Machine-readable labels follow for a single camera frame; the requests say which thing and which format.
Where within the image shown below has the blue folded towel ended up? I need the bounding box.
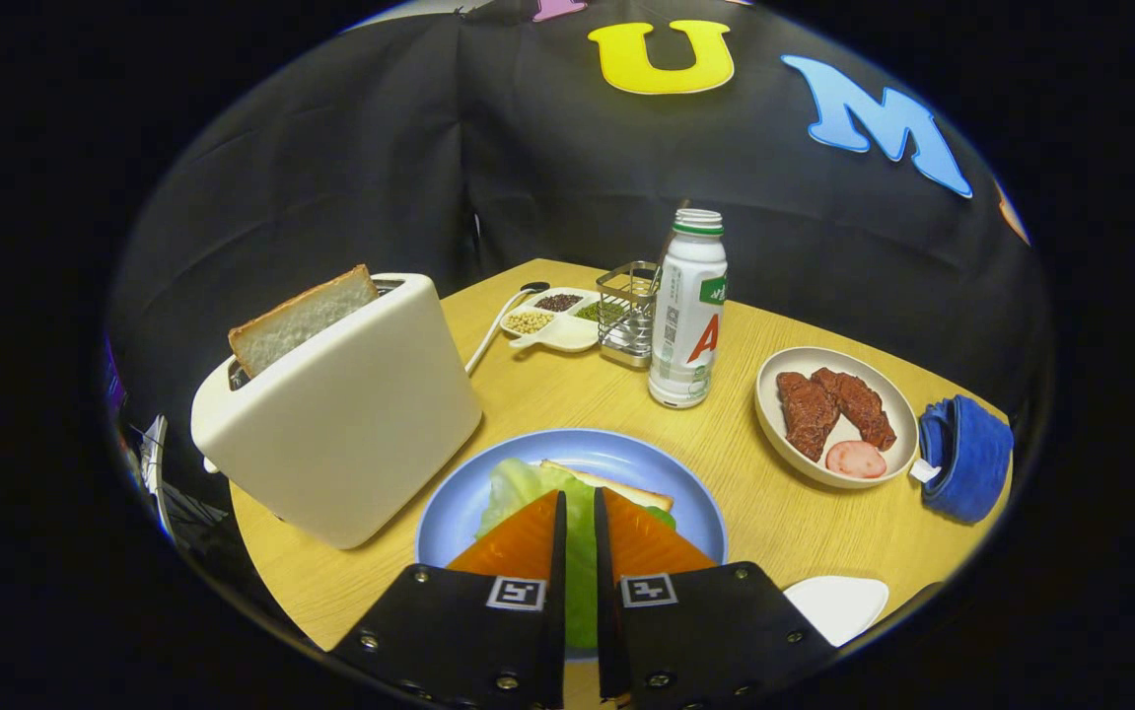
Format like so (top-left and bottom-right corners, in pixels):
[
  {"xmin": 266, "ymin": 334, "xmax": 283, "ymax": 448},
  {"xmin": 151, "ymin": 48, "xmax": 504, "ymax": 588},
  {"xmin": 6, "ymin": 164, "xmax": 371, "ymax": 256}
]
[{"xmin": 917, "ymin": 394, "xmax": 1015, "ymax": 524}]

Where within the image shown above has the blue plate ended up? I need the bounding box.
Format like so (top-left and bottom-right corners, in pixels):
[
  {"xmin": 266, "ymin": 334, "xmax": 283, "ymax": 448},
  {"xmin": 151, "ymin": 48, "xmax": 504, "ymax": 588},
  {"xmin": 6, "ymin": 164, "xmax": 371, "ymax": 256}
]
[{"xmin": 415, "ymin": 428, "xmax": 729, "ymax": 662}]

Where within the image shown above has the white divided bean dish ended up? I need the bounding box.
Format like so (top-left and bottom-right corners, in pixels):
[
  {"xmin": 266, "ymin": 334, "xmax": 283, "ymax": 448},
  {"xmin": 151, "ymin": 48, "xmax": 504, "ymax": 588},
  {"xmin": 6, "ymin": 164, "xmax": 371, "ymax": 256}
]
[{"xmin": 500, "ymin": 287, "xmax": 603, "ymax": 354}]

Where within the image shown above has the white milk bottle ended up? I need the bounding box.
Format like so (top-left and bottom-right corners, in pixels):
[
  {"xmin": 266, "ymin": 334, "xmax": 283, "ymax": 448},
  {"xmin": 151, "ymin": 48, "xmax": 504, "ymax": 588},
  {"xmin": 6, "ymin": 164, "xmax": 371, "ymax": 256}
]
[{"xmin": 648, "ymin": 208, "xmax": 729, "ymax": 409}]

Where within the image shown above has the white flat plate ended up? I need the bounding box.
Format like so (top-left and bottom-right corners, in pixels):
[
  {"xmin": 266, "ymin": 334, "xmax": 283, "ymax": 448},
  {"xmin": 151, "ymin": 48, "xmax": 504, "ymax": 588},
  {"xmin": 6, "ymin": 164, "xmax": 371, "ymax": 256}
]
[{"xmin": 784, "ymin": 576, "xmax": 890, "ymax": 648}]

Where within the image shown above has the black backdrop cloth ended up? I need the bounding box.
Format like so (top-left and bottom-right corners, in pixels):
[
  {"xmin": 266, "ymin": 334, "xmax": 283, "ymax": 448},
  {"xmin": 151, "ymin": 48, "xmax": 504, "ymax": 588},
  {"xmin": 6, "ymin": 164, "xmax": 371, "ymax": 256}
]
[{"xmin": 106, "ymin": 0, "xmax": 1056, "ymax": 474}]

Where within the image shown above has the pink ham slice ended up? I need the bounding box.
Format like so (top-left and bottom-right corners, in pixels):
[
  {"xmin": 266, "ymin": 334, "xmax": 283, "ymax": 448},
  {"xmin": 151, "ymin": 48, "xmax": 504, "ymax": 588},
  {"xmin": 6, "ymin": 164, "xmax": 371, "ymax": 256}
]
[{"xmin": 825, "ymin": 440, "xmax": 888, "ymax": 480}]

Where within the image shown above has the brown meat piece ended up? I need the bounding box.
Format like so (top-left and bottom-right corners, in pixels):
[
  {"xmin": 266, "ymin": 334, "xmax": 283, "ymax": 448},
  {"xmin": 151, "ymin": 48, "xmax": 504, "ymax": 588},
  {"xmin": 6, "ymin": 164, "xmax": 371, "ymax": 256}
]
[
  {"xmin": 776, "ymin": 372, "xmax": 839, "ymax": 462},
  {"xmin": 812, "ymin": 367, "xmax": 897, "ymax": 452}
]

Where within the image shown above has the white toaster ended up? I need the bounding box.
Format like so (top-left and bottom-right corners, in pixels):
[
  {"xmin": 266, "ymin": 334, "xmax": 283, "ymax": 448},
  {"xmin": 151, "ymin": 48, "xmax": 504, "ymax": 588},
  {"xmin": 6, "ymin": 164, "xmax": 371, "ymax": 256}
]
[{"xmin": 190, "ymin": 273, "xmax": 483, "ymax": 550}]

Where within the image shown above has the plain toast bread slice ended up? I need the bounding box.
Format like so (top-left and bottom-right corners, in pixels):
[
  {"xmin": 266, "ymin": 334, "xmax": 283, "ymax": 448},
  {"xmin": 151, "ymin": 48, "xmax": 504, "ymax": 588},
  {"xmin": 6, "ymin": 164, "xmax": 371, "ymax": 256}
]
[{"xmin": 228, "ymin": 264, "xmax": 381, "ymax": 379}]

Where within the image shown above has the metal wire holder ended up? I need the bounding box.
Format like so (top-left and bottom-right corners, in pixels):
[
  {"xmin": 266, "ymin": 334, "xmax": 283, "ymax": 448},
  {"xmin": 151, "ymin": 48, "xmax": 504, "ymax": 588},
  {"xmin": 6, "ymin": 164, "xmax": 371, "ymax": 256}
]
[{"xmin": 596, "ymin": 260, "xmax": 662, "ymax": 370}]

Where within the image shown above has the white toaster cable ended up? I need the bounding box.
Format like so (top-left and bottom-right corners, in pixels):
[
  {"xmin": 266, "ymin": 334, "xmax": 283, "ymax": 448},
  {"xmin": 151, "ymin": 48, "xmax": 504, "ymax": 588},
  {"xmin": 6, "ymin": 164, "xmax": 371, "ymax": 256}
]
[{"xmin": 464, "ymin": 282, "xmax": 550, "ymax": 378}]

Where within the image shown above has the green lettuce leaf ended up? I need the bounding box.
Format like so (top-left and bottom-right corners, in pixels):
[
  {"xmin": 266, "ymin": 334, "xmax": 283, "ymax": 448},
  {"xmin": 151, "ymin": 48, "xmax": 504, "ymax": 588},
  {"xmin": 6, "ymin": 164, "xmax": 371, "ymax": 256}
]
[{"xmin": 476, "ymin": 457, "xmax": 676, "ymax": 650}]

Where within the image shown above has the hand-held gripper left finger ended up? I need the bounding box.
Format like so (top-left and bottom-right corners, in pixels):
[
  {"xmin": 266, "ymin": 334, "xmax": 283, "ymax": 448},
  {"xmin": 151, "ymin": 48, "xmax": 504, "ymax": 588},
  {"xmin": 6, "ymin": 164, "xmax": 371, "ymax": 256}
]
[{"xmin": 328, "ymin": 490, "xmax": 568, "ymax": 710}]

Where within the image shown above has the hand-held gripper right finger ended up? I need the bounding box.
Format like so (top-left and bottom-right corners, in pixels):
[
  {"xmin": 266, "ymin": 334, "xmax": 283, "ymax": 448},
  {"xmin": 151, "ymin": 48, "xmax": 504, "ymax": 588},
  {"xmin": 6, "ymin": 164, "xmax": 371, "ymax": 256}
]
[{"xmin": 594, "ymin": 487, "xmax": 839, "ymax": 710}]

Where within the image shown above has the beige plate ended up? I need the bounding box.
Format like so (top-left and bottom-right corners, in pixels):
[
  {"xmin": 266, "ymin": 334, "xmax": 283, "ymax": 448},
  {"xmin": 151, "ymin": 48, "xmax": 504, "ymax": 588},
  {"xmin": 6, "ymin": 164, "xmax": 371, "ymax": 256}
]
[{"xmin": 754, "ymin": 346, "xmax": 921, "ymax": 490}]

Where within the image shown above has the bread slice under ham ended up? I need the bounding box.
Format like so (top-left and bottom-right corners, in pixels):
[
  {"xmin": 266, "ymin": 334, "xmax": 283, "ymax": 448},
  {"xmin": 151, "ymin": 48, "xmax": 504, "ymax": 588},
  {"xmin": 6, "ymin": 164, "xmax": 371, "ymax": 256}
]
[{"xmin": 539, "ymin": 459, "xmax": 674, "ymax": 512}]

